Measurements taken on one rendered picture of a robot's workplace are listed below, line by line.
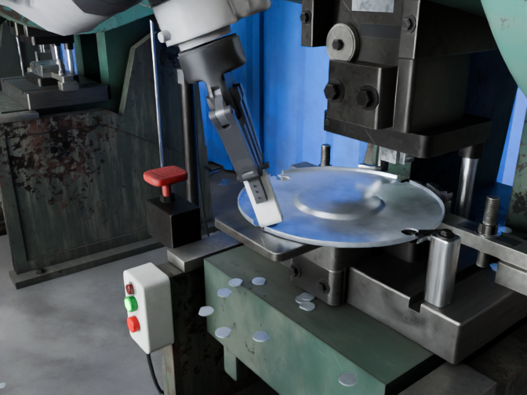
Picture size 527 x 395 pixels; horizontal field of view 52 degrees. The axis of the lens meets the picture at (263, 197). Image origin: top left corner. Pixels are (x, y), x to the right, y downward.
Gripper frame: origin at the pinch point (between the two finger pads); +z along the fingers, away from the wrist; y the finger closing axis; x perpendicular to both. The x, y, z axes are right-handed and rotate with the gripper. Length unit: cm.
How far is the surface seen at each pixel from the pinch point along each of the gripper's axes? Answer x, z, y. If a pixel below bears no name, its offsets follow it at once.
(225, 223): -6.0, 2.1, -0.6
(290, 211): 1.9, 4.7, -5.1
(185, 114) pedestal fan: -32, 0, -89
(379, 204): 13.8, 8.2, -7.2
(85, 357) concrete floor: -84, 58, -68
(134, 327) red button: -30.0, 19.0, -10.0
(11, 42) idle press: -176, -50, -276
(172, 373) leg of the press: -29.4, 32.0, -13.6
